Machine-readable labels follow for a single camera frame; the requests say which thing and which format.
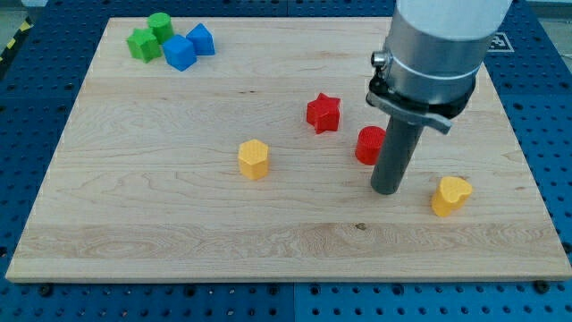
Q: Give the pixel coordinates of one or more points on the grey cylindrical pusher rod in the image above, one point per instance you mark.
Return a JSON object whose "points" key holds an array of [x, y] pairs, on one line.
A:
{"points": [[397, 149]]}

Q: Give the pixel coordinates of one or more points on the blue cube block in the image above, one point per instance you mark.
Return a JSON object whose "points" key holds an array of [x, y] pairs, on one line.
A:
{"points": [[179, 52]]}

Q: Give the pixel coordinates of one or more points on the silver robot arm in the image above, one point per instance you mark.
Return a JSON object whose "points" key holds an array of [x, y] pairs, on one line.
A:
{"points": [[425, 73]]}

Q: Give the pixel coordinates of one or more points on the red star block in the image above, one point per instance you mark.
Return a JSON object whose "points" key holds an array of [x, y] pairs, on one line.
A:
{"points": [[324, 113]]}

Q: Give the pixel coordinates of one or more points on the wooden board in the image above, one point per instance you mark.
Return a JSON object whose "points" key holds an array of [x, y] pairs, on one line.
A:
{"points": [[145, 185]]}

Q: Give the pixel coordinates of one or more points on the white fiducial marker tag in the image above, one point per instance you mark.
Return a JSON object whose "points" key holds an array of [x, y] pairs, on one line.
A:
{"points": [[500, 43]]}

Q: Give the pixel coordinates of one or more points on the green cylinder block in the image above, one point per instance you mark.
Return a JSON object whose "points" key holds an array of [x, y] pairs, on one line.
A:
{"points": [[161, 25]]}

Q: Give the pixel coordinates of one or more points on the yellow hexagon block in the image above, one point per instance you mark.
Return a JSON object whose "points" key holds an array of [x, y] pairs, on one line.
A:
{"points": [[253, 158]]}

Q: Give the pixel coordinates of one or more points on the blue triangular block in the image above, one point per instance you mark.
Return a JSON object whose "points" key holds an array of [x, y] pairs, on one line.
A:
{"points": [[202, 40]]}

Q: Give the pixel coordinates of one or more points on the yellow heart block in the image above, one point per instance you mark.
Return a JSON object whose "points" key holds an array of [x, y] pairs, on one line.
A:
{"points": [[451, 194]]}

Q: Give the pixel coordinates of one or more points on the red cylinder block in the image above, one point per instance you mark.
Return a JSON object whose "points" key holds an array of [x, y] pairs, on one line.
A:
{"points": [[369, 142]]}

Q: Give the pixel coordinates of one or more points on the green star block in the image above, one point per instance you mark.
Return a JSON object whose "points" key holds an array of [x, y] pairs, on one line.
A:
{"points": [[143, 45]]}

